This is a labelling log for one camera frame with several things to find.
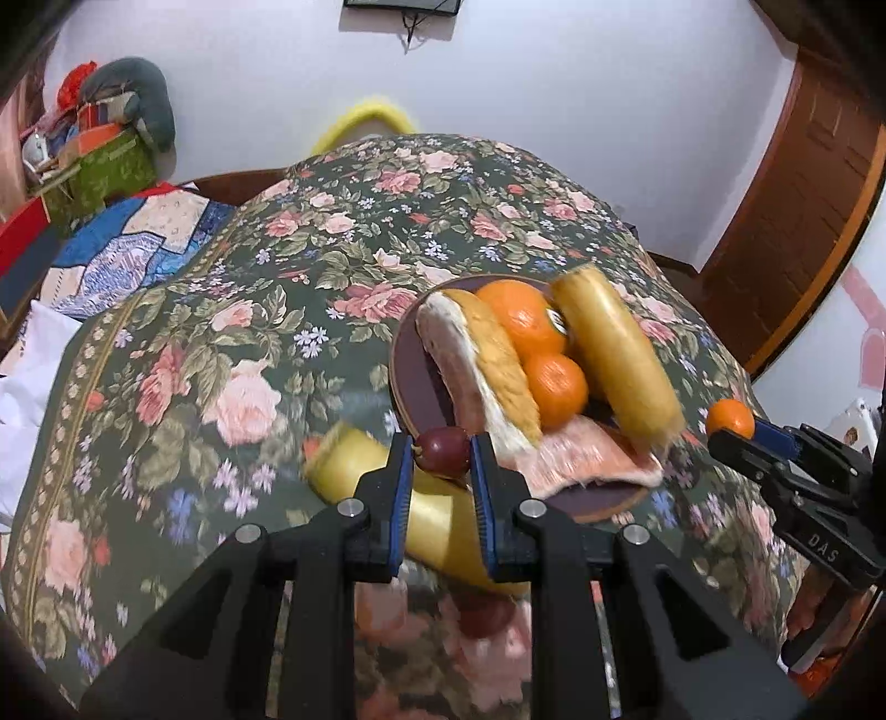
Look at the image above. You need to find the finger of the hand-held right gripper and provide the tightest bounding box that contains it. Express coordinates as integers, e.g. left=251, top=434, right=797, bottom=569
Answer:
left=751, top=417, right=808, bottom=460
left=707, top=428, right=783, bottom=487

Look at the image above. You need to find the golden bread roll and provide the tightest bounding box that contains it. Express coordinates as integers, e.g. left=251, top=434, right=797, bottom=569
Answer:
left=550, top=263, right=686, bottom=441

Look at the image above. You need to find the small black wall monitor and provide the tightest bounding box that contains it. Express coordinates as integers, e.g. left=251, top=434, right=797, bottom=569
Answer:
left=343, top=0, right=464, bottom=17

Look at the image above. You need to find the small tangerine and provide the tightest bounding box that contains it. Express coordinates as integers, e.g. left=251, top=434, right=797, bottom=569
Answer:
left=706, top=398, right=756, bottom=441

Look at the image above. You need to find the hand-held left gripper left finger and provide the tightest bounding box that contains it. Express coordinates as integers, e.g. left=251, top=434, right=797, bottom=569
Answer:
left=83, top=433, right=417, bottom=720

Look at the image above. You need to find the large orange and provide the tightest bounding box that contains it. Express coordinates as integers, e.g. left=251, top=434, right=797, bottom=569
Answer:
left=476, top=277, right=570, bottom=361

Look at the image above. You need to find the medium orange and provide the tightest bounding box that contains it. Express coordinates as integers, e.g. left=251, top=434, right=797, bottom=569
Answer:
left=522, top=352, right=591, bottom=431

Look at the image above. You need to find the dark red grape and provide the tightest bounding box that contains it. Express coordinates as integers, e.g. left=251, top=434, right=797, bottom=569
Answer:
left=413, top=425, right=476, bottom=478

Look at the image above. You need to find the red flat box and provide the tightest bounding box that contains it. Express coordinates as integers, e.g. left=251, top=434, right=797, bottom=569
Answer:
left=0, top=197, right=62, bottom=279

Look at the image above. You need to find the pink ham slice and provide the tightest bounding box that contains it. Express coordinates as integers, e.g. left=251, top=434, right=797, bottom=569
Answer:
left=516, top=415, right=666, bottom=501

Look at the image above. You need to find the red plastic bag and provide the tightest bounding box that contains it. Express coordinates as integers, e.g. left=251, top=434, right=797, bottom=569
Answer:
left=56, top=61, right=99, bottom=106

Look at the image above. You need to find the grey plush toy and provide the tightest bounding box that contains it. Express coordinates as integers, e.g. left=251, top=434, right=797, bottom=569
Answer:
left=79, top=57, right=176, bottom=151

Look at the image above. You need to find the person's right hand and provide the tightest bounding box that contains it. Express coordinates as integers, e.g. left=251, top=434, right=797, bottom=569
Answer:
left=785, top=580, right=858, bottom=695

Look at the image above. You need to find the brown round plate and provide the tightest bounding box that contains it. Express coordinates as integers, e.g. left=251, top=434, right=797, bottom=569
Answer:
left=389, top=273, right=667, bottom=524

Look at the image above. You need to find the green patterned box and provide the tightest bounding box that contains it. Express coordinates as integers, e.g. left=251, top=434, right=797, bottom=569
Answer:
left=38, top=130, right=157, bottom=224

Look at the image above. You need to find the floral blanket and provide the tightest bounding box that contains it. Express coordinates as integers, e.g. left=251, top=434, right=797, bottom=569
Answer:
left=0, top=131, right=812, bottom=720

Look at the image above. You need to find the white bed sheet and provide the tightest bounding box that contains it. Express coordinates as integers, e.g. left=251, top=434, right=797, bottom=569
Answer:
left=0, top=301, right=79, bottom=531

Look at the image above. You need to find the banana piece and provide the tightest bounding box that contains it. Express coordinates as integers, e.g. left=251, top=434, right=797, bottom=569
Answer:
left=305, top=421, right=532, bottom=598

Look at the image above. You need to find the large peeled pomelo segment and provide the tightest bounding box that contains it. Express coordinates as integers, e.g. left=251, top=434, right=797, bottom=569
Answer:
left=415, top=289, right=545, bottom=448

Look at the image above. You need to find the brown wooden door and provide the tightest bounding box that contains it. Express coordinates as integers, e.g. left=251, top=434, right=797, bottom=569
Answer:
left=696, top=59, right=886, bottom=378

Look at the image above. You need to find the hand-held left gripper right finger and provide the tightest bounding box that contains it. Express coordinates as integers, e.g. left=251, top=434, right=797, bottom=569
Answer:
left=471, top=433, right=810, bottom=720

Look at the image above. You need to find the patchwork quilt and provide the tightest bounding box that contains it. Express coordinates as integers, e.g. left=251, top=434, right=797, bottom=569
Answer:
left=38, top=186, right=241, bottom=321

